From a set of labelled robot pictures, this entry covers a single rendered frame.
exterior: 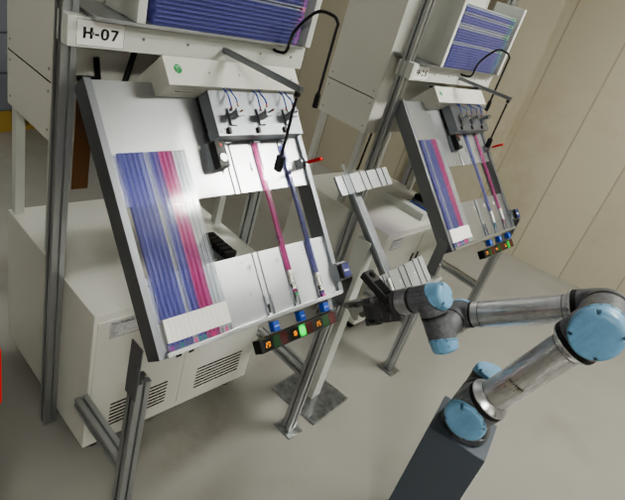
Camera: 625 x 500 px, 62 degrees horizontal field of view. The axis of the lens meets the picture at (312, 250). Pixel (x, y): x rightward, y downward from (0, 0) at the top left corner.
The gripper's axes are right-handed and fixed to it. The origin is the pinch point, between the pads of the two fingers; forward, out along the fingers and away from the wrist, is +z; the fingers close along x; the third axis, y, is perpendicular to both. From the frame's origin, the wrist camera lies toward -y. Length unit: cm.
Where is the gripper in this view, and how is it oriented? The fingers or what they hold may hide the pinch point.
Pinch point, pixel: (346, 303)
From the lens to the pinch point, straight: 163.0
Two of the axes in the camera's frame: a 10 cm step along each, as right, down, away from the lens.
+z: -6.9, 1.9, 7.0
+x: 6.8, -1.8, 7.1
